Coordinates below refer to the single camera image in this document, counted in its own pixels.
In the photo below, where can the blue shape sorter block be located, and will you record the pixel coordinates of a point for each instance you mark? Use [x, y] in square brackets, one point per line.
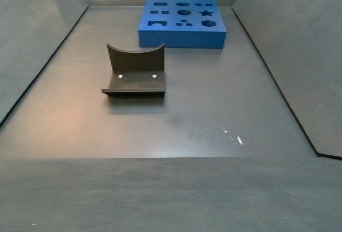
[182, 24]

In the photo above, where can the black curved holder bracket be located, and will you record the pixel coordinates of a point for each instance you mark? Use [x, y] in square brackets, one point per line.
[138, 72]

